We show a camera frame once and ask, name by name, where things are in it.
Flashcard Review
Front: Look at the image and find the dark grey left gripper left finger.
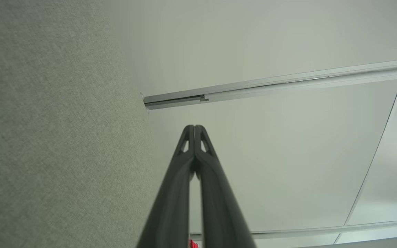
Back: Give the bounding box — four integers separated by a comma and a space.
137, 125, 195, 248

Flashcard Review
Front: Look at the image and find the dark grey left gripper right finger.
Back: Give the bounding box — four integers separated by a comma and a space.
195, 125, 257, 248

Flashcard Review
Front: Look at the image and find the grey metal partition post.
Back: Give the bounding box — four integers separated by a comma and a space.
143, 58, 397, 111

